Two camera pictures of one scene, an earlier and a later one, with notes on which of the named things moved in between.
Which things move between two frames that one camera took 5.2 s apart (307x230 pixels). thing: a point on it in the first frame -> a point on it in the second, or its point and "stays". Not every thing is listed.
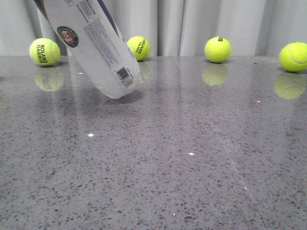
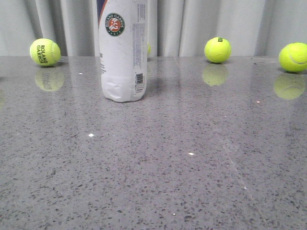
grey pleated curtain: x=174 y=28 stays
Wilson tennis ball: x=218 y=49 stays
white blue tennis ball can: x=89 y=35 -> x=123 y=28
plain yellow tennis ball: x=293 y=56 stays
